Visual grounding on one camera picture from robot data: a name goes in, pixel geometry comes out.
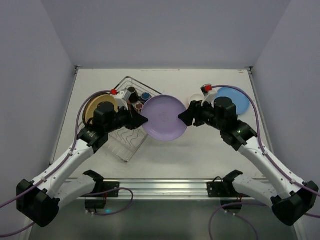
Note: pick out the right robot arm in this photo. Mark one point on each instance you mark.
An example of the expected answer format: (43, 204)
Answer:
(288, 196)

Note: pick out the metal wire dish rack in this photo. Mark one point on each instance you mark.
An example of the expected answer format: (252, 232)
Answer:
(124, 143)

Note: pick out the blue plate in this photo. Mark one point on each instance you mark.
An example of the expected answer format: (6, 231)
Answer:
(240, 100)

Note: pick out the dark green plate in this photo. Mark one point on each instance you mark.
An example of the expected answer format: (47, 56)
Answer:
(92, 105)

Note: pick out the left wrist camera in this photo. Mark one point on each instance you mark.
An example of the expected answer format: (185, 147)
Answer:
(122, 99)

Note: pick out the brown striped mug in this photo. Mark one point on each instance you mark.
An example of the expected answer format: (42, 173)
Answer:
(138, 107)

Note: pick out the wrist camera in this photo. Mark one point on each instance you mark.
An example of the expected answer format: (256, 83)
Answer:
(122, 99)
(209, 93)

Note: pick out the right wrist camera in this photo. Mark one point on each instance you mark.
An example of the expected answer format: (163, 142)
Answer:
(209, 93)

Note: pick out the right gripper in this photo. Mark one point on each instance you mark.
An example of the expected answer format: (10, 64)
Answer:
(196, 114)

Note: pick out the black mug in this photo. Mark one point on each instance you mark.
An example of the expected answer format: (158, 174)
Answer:
(134, 96)

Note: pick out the tan plate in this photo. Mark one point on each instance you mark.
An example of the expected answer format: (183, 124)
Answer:
(110, 99)

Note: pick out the blue mug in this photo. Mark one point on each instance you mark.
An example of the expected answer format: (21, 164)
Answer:
(145, 96)

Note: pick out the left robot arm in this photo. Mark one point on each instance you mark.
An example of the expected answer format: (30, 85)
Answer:
(41, 198)

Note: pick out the orange bowl white inside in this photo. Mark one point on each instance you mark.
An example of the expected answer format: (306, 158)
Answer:
(195, 97)

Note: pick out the purple plate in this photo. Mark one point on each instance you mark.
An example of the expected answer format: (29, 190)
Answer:
(162, 112)

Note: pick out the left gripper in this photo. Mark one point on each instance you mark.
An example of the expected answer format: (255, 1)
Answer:
(130, 117)

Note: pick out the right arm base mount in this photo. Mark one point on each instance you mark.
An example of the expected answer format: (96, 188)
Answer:
(222, 188)

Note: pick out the aluminium mounting rail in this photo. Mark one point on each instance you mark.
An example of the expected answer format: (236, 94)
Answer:
(179, 189)

